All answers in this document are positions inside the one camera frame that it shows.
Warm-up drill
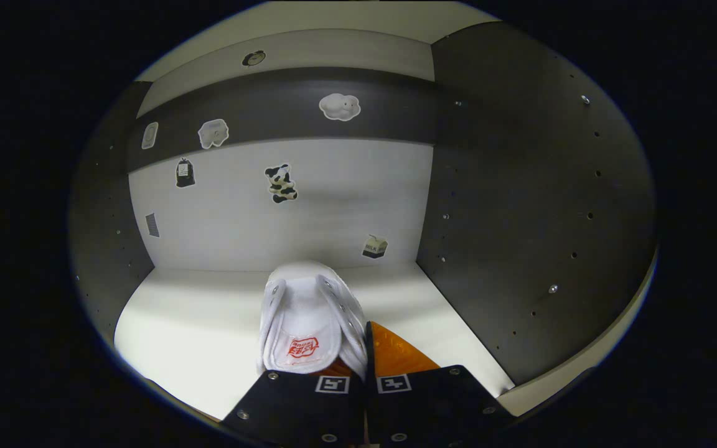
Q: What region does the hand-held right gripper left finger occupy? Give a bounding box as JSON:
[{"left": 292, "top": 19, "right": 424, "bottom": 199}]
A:
[{"left": 220, "top": 364, "right": 367, "bottom": 446}]

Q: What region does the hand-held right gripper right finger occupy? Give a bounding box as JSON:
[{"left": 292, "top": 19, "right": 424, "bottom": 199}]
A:
[{"left": 365, "top": 320, "right": 515, "bottom": 446}]

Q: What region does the white canvas shoe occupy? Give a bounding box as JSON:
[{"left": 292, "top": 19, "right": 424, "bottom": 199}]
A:
[{"left": 258, "top": 260, "right": 368, "bottom": 380}]

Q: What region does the white and grey shoe cabinet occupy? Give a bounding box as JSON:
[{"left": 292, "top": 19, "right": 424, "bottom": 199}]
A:
[{"left": 67, "top": 0, "right": 658, "bottom": 430}]

